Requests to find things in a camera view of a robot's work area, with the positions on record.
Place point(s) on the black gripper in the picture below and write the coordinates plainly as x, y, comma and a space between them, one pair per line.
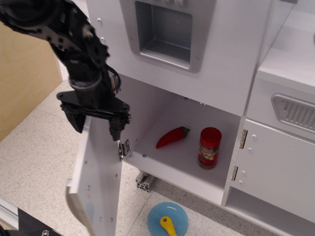
91, 95

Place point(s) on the white low fridge door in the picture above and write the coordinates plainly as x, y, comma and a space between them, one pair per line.
97, 176

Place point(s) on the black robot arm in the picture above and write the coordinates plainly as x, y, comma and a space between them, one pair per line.
74, 41

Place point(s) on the aluminium extrusion foot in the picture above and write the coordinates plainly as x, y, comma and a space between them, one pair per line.
146, 182

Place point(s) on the red toy chili pepper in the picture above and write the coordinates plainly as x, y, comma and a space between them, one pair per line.
173, 136

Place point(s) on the wooden board panel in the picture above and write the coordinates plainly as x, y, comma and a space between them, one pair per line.
29, 72

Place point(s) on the red spice jar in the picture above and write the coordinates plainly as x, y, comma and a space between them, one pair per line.
210, 140

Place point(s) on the blue plate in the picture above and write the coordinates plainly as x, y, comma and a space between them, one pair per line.
174, 211

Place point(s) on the yellow toy utensil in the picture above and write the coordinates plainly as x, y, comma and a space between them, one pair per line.
167, 224

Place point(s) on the black mounting plate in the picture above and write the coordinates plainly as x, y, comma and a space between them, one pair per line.
31, 226

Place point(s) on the grey ice dispenser recess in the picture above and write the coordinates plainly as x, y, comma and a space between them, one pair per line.
174, 32

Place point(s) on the white toy kitchen cabinet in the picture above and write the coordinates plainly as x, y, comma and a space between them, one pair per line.
255, 49

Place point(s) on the white right cabinet door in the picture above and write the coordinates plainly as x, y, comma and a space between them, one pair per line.
277, 168

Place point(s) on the grey oven vent panel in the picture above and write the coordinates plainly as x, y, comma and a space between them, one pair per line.
294, 112

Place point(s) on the grey fridge door handle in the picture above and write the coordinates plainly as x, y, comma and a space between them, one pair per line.
76, 207

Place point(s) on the aluminium rail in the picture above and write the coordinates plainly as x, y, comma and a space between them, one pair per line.
9, 215

